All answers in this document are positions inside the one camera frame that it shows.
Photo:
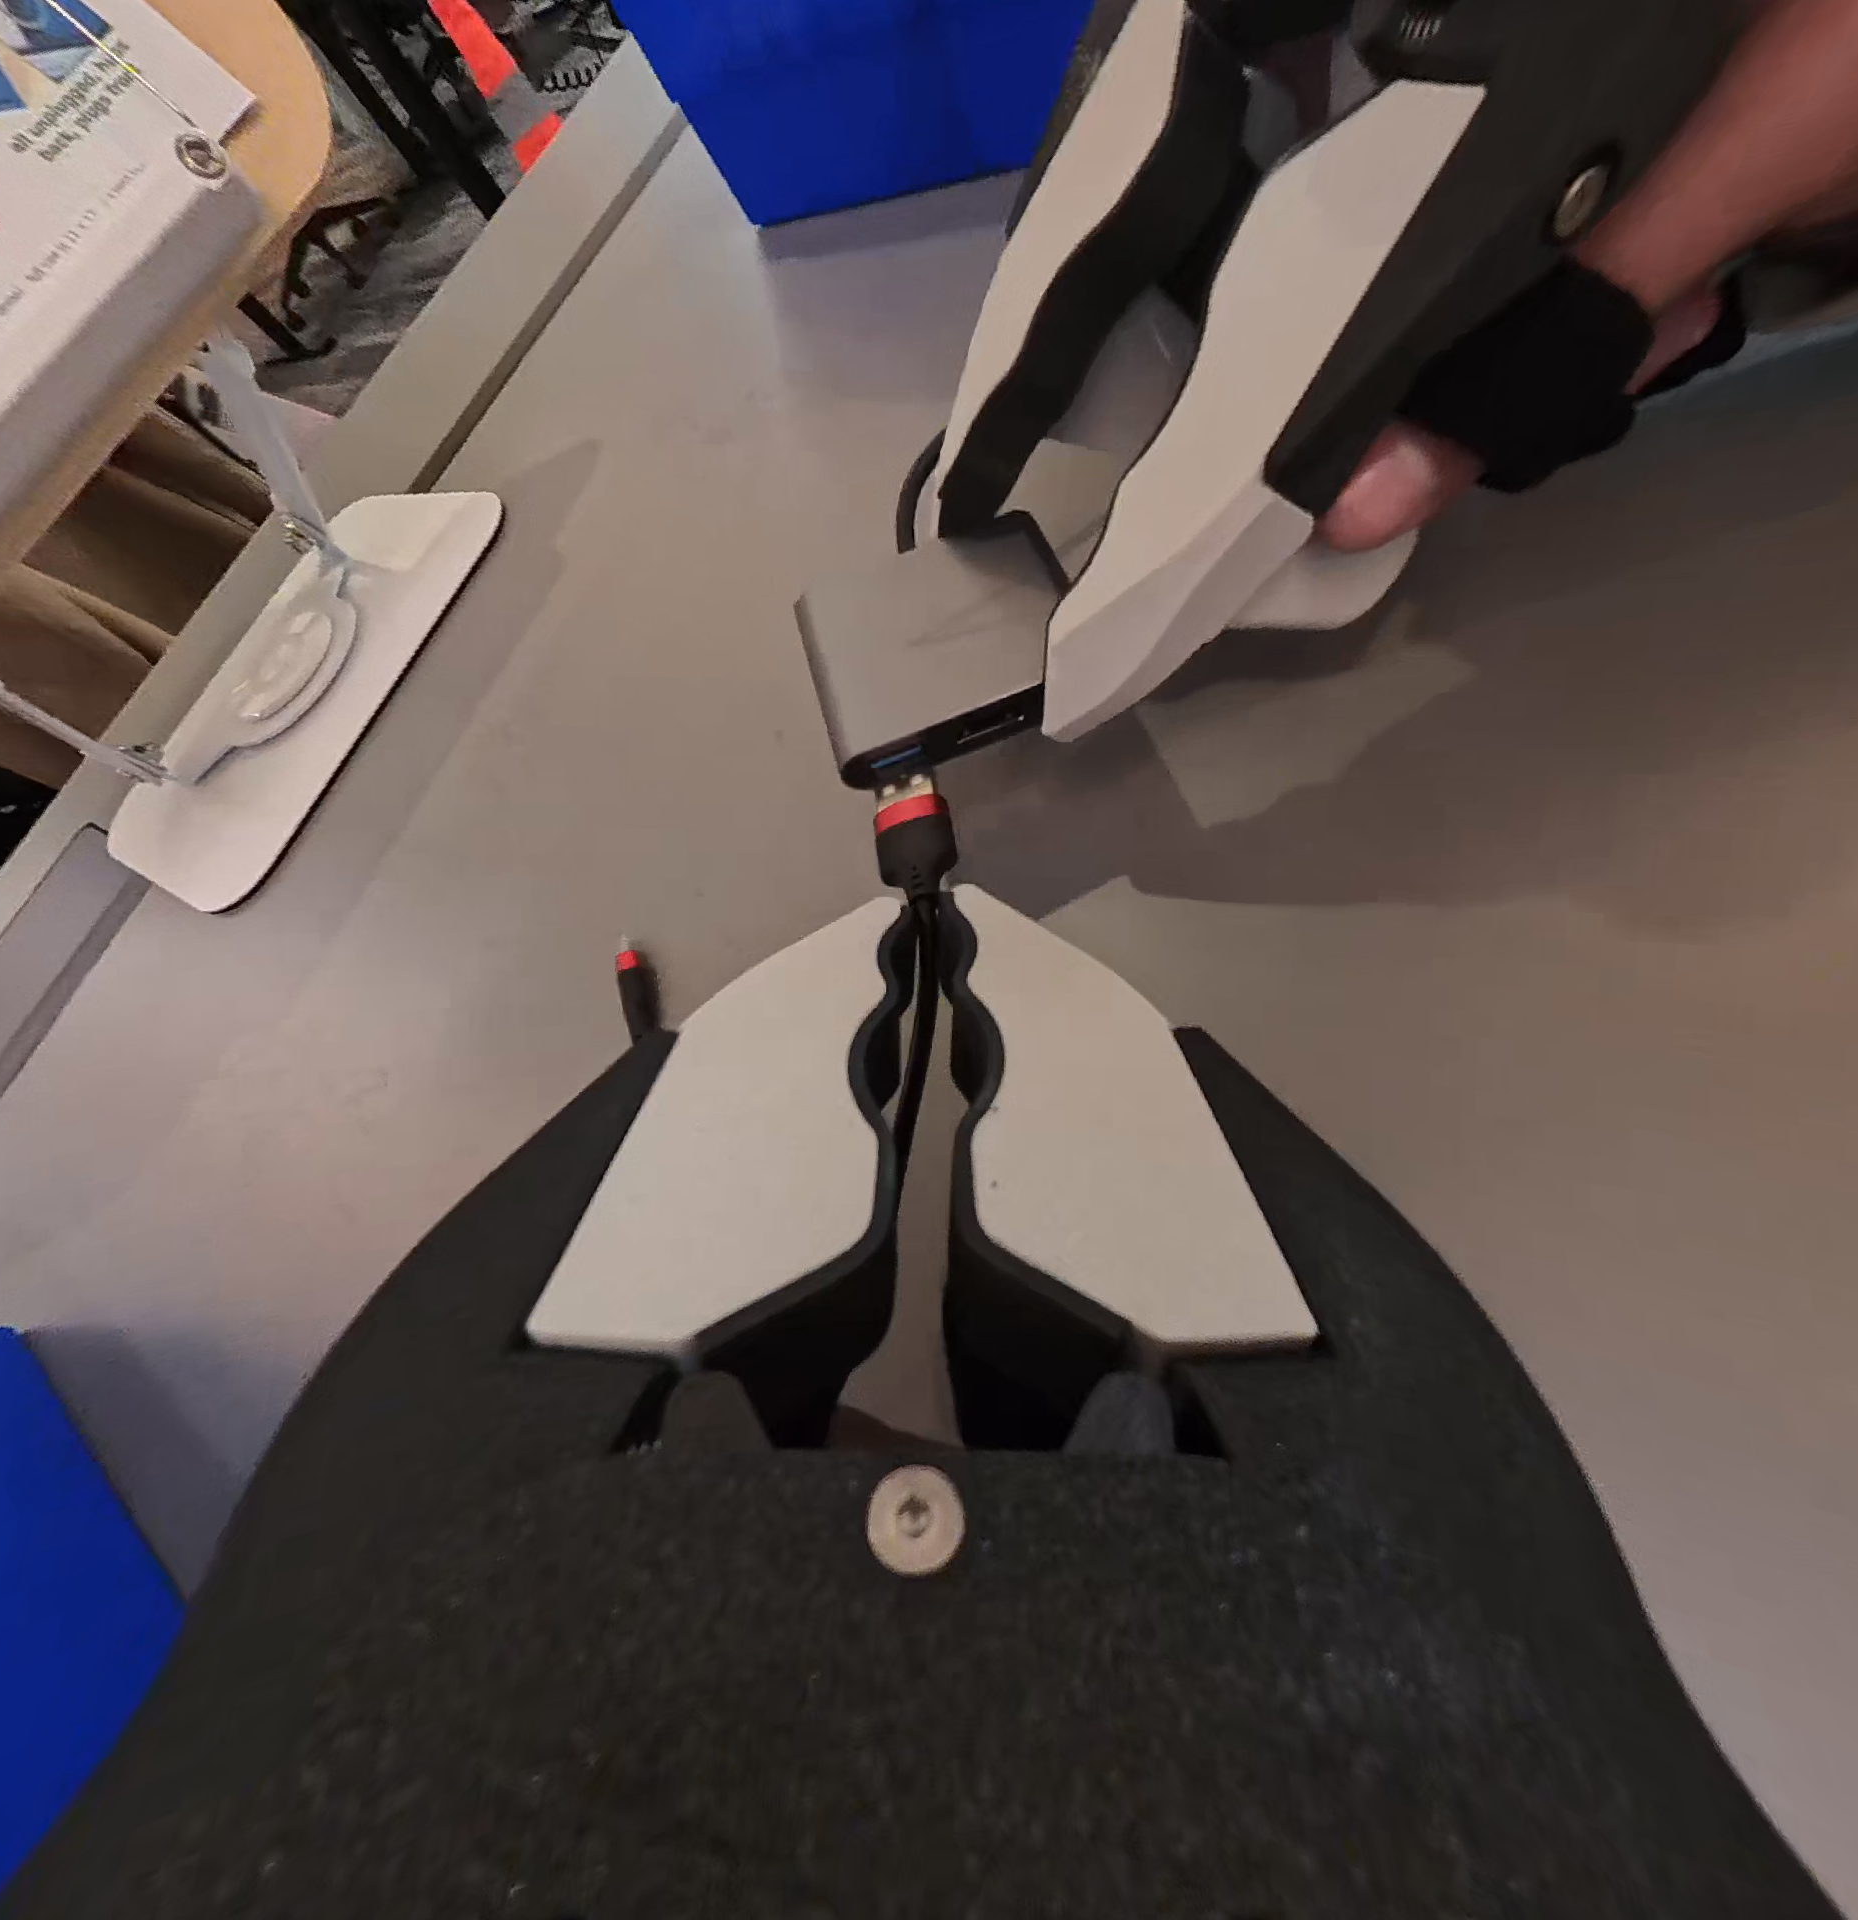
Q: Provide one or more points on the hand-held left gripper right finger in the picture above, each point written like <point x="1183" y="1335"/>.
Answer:
<point x="1133" y="1200"/>

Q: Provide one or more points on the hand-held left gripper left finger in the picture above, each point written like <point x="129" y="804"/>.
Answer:
<point x="688" y="1184"/>

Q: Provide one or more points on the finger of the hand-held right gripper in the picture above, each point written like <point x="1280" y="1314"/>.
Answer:
<point x="1289" y="344"/>
<point x="1018" y="255"/>

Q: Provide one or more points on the small grey usb hub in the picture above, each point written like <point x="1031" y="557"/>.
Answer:
<point x="915" y="661"/>

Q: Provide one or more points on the blue plastic bin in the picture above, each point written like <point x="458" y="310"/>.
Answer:
<point x="868" y="90"/>
<point x="45" y="1575"/>

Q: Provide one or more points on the orange traffic cone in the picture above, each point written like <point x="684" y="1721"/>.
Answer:
<point x="539" y="143"/>

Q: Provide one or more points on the white and wooden book stand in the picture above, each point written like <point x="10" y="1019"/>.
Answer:
<point x="374" y="600"/>

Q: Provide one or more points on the tan cloth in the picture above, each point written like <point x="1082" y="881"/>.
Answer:
<point x="74" y="600"/>

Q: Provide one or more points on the printed instruction sheet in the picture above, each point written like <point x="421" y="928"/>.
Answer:
<point x="105" y="74"/>

